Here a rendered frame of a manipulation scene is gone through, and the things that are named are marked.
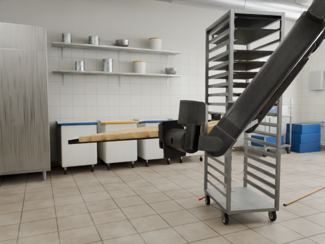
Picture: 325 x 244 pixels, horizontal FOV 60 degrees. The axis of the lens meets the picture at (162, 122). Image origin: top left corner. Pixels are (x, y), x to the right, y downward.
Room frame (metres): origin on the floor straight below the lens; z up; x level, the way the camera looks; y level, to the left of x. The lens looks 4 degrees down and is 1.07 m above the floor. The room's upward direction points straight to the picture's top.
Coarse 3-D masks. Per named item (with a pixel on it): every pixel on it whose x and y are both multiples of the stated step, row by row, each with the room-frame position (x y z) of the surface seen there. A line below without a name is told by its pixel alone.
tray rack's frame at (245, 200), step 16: (224, 16) 2.46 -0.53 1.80; (256, 16) 2.53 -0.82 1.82; (272, 16) 2.53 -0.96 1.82; (208, 32) 2.93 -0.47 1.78; (208, 48) 2.93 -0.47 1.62; (208, 64) 2.93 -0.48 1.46; (224, 160) 2.99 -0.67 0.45; (208, 192) 2.82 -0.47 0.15; (224, 192) 2.82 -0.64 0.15; (240, 192) 2.82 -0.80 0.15; (224, 208) 2.39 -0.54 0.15; (240, 208) 2.39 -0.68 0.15; (256, 208) 2.39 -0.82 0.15; (272, 208) 2.40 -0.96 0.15
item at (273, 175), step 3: (246, 162) 2.97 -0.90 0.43; (246, 165) 2.91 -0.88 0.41; (249, 165) 2.90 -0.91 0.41; (252, 165) 2.83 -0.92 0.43; (255, 168) 2.76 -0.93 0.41; (258, 168) 2.71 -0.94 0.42; (261, 168) 2.66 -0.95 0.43; (261, 171) 2.65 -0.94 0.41; (264, 171) 2.61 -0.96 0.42; (267, 171) 2.55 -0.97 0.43; (267, 174) 2.54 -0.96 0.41; (270, 174) 2.50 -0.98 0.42; (273, 174) 2.45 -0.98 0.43; (273, 177) 2.44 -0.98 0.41; (276, 177) 2.41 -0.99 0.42
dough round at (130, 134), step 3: (126, 132) 0.95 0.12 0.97; (129, 132) 0.93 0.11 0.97; (132, 132) 0.93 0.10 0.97; (120, 135) 0.92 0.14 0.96; (123, 135) 0.91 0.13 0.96; (126, 135) 0.91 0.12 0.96; (129, 135) 0.92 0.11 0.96; (132, 135) 0.92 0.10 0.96; (120, 138) 0.92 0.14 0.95; (123, 138) 0.92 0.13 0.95; (126, 138) 0.92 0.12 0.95
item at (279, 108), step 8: (280, 24) 2.42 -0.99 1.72; (280, 32) 2.42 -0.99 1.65; (280, 104) 2.41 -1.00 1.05; (280, 112) 2.41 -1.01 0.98; (280, 120) 2.41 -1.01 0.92; (280, 128) 2.41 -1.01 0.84; (280, 136) 2.41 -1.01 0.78; (280, 144) 2.41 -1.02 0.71; (280, 152) 2.41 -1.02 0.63; (280, 160) 2.41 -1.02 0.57; (280, 168) 2.41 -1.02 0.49
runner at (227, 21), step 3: (234, 15) 2.33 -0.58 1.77; (228, 18) 2.45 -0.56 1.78; (234, 18) 2.37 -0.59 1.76; (225, 21) 2.51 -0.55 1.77; (228, 21) 2.46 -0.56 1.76; (219, 24) 2.66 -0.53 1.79; (222, 24) 2.58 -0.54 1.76; (225, 24) 2.55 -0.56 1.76; (216, 27) 2.73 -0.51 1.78; (219, 27) 2.66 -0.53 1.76; (222, 27) 2.65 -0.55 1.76; (213, 30) 2.81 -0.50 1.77; (216, 30) 2.77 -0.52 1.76; (210, 33) 2.89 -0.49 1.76; (213, 33) 2.89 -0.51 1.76
